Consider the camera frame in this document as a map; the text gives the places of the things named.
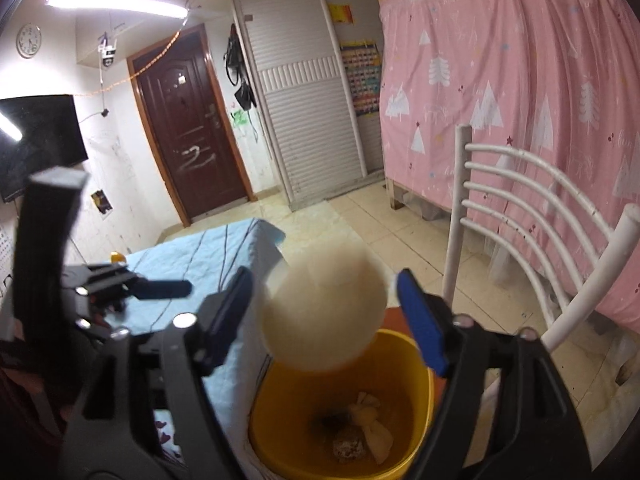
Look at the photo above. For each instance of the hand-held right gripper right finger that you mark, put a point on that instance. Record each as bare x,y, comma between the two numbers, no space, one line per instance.
420,320

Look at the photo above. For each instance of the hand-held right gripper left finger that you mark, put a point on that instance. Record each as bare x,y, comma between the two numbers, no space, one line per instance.
234,305

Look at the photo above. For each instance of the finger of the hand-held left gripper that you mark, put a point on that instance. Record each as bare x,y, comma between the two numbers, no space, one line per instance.
165,289
100,324

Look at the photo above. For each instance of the cream round ball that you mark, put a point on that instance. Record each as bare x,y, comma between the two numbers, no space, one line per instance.
322,310

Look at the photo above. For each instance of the yellow plastic bucket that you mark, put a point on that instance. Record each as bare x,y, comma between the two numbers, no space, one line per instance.
300,425

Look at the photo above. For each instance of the person's left forearm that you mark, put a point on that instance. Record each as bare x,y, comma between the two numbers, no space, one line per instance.
25,420

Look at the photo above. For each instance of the blue striped tablecloth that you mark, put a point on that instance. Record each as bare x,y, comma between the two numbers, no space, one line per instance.
200,255

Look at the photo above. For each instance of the small orange toy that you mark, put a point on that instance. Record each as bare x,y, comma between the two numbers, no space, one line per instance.
118,258

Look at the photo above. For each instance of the black flat screen television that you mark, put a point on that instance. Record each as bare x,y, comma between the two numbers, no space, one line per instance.
40,145

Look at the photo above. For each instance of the white crumpled tissue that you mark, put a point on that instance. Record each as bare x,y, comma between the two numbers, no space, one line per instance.
372,422

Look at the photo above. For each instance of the grey brown crumpled lump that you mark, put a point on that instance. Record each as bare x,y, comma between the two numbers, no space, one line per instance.
348,449

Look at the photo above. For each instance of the white metal chair brown seat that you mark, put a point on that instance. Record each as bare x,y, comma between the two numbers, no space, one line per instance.
505,195

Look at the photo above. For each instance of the dark red door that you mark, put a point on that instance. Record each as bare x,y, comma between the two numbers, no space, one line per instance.
192,125

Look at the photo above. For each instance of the white slatted wardrobe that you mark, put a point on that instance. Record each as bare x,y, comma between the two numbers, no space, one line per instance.
300,110

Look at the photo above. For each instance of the small black hanging pouch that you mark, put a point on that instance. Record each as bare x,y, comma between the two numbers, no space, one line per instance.
245,96

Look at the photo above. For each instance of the black hanging bag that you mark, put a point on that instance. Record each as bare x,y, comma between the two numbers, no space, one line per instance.
233,57

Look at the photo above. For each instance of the long ceiling tube light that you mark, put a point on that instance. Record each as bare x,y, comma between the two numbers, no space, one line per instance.
115,4

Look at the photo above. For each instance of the colourful grid chart poster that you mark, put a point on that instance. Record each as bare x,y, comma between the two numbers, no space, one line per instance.
364,80

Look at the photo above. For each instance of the pink tree print curtain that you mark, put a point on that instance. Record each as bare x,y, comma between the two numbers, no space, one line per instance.
525,85

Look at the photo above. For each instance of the yellow red poster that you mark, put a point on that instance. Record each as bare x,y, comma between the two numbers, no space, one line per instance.
341,13

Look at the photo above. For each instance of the black and white wall chart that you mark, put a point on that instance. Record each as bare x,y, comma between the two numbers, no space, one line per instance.
5,260

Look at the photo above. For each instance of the small dark wall picture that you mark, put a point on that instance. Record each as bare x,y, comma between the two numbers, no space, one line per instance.
101,203

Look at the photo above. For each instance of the wooden bed frame leg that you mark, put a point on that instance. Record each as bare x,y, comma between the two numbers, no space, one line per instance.
395,194

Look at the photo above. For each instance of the green wall sticker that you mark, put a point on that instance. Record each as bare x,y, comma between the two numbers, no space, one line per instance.
240,119

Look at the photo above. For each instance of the white security camera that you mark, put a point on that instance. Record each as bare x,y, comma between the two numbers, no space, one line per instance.
107,54

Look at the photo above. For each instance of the round white wall clock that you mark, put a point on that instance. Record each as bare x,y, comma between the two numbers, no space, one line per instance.
29,41

